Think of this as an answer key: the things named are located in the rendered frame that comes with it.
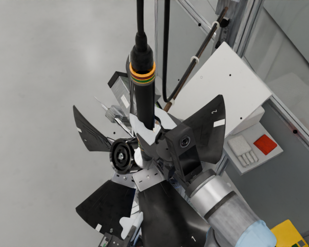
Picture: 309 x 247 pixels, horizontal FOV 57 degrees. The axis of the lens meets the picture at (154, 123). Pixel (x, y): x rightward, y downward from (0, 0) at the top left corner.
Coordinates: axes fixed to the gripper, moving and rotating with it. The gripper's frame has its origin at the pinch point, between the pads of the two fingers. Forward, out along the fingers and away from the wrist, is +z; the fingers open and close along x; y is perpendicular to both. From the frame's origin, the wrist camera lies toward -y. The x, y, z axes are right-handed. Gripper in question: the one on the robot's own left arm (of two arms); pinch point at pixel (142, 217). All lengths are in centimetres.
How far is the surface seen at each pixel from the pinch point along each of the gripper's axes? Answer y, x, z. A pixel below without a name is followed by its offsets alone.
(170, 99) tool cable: 0.0, -29.2, 24.3
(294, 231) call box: -45, 15, 20
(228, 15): -2, -24, 69
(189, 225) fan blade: -13.5, 0.9, 3.8
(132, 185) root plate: 10.4, 8.1, 10.4
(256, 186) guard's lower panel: -36, 89, 64
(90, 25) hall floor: 167, 101, 177
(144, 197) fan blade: 1.8, -1.5, 5.5
